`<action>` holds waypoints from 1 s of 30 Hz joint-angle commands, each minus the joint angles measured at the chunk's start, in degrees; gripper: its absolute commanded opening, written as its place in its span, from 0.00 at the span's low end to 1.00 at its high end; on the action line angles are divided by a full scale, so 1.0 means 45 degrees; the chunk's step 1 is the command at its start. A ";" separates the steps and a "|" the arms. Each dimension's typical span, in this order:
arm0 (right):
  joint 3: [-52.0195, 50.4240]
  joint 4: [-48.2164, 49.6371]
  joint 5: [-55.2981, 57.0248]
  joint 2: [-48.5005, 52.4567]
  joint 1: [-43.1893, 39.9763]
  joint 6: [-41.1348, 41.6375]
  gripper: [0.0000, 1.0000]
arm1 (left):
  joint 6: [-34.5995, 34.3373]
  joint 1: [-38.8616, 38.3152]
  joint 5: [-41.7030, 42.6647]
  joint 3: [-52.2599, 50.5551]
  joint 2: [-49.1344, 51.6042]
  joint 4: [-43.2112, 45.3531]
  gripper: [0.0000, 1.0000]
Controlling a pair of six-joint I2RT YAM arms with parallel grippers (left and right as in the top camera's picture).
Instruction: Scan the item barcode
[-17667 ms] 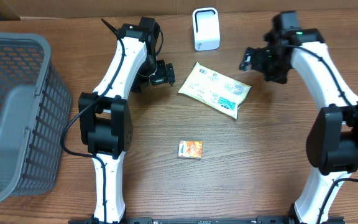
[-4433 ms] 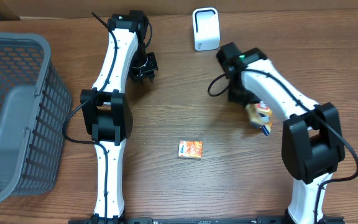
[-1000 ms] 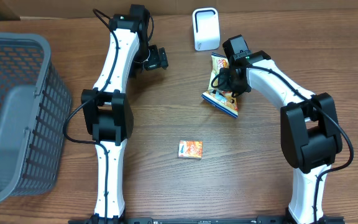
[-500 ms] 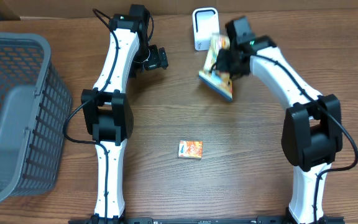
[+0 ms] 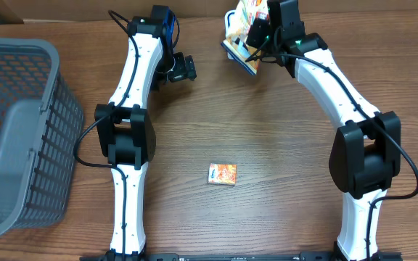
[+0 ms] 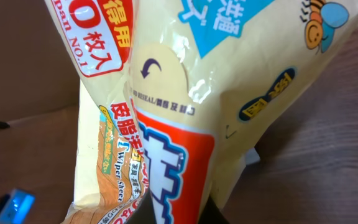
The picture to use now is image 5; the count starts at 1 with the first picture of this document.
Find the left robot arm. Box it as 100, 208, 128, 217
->
94, 5, 197, 260

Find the yellow snack bag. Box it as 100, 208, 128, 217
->
221, 0, 269, 75

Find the white barcode scanner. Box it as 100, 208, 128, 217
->
224, 9, 235, 40

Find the small orange box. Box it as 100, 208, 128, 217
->
208, 163, 237, 186

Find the grey plastic shopping basket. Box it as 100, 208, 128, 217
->
0, 38, 84, 236

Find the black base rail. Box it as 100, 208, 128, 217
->
79, 251, 403, 261

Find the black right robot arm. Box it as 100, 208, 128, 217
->
248, 1, 402, 260

